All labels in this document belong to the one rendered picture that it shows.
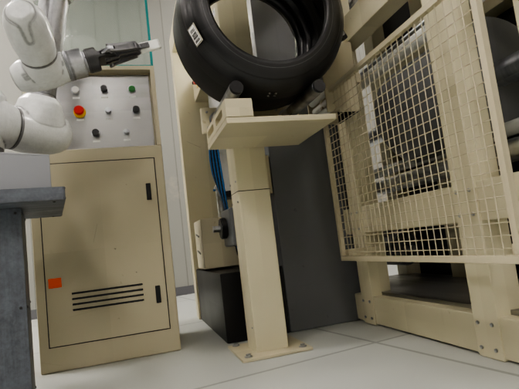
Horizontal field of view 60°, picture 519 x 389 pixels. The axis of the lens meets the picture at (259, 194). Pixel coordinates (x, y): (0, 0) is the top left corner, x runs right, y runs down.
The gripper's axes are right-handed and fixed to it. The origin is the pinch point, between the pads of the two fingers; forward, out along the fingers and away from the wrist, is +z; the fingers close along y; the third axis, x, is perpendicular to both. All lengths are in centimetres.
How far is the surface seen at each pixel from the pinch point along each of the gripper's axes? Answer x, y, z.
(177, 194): 20, 302, 31
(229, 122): 33.9, -11.2, 12.7
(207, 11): -0.7, -12.4, 18.4
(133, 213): 44, 58, -21
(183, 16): -3.0, -8.3, 11.9
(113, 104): -6, 63, -12
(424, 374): 121, -28, 34
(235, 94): 25.9, -10.4, 17.8
